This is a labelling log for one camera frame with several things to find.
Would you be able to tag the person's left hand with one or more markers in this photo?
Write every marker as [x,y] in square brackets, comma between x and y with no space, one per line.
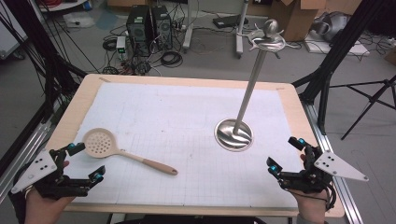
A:
[43,210]

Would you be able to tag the large black computer tower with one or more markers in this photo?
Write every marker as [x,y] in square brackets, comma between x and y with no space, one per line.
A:
[138,29]

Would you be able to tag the slim black computer tower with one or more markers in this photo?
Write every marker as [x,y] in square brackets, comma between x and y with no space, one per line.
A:
[162,26]

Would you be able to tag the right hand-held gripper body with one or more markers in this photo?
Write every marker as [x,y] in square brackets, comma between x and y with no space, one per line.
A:
[336,168]

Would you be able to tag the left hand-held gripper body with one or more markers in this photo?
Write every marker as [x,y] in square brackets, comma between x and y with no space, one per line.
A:
[37,168]

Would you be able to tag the grey rounded helmet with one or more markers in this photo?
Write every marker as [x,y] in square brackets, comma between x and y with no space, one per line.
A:
[331,26]

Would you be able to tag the open cardboard box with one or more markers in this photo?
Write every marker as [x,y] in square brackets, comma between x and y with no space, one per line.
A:
[295,18]

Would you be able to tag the black tripod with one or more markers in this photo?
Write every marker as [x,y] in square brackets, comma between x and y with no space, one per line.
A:
[373,96]

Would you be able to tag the beige slotted skimmer spoon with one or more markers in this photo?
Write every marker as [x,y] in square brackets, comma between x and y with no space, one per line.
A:
[99,143]

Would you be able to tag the black metal frame post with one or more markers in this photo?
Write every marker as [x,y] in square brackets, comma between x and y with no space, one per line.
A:
[37,62]
[339,46]

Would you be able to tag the small white power device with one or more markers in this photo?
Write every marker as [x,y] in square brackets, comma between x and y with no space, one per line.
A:
[120,46]

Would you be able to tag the flat white board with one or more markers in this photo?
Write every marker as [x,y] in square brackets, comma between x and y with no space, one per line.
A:
[339,49]

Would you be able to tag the steel utensil stand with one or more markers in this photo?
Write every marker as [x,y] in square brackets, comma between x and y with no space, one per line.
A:
[233,137]

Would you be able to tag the flat black device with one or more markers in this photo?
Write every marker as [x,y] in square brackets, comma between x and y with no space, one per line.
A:
[229,21]

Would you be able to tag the white grid paper mat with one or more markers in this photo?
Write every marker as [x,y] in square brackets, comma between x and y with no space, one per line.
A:
[171,124]

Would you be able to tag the aluminium rail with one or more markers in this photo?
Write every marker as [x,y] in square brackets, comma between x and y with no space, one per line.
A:
[330,149]
[21,155]

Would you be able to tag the person's right hand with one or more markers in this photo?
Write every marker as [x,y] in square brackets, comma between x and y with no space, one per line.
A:
[311,207]

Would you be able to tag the white stand leg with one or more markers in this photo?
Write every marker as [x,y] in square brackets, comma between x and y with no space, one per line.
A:
[240,34]
[187,31]

